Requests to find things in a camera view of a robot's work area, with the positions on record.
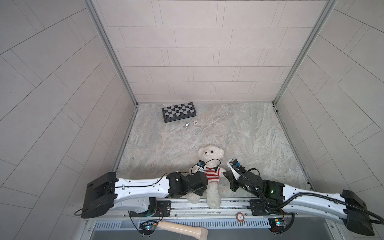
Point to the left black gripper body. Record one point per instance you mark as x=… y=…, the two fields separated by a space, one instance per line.
x=200 y=191

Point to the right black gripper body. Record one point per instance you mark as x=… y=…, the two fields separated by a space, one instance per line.
x=234 y=185

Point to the red white striped knit sweater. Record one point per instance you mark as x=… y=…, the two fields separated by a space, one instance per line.
x=213 y=174

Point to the white teddy bear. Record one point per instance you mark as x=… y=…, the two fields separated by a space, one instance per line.
x=210 y=161

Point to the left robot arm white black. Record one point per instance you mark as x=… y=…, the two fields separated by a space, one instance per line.
x=109 y=192

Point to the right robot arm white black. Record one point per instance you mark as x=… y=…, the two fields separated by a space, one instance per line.
x=346 y=208

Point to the right green circuit board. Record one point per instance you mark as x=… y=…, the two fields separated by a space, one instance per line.
x=276 y=224

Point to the green circuit board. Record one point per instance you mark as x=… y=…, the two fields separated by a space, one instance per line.
x=276 y=224
x=148 y=227

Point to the round red white sticker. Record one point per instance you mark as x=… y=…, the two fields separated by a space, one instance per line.
x=240 y=217

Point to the left green circuit board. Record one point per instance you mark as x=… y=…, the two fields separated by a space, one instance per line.
x=148 y=227

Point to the folded black white chessboard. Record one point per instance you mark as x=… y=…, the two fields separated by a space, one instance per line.
x=179 y=112

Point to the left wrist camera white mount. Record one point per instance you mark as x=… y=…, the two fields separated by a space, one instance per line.
x=200 y=166

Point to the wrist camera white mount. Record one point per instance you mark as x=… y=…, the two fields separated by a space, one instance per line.
x=200 y=166
x=236 y=168

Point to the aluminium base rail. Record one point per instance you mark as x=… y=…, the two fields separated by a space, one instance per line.
x=179 y=208

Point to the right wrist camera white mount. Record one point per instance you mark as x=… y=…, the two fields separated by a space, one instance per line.
x=236 y=168

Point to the beige wooden handle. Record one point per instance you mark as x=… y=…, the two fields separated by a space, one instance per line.
x=198 y=233

